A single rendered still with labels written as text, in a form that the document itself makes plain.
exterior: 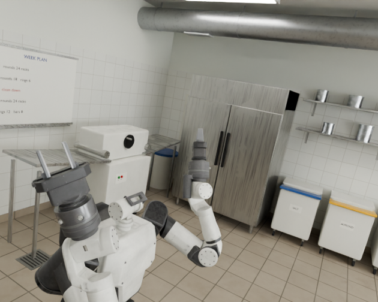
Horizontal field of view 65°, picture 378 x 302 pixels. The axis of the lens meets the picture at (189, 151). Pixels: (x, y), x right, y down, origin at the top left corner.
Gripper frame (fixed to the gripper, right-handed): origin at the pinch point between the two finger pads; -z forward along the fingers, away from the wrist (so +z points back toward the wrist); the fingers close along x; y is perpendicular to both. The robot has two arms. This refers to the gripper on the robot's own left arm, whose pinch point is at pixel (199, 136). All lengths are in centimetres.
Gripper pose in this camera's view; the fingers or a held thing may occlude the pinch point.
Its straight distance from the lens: 127.2
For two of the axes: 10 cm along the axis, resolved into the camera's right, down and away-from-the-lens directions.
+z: -0.3, 9.9, -1.7
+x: 0.5, -1.6, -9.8
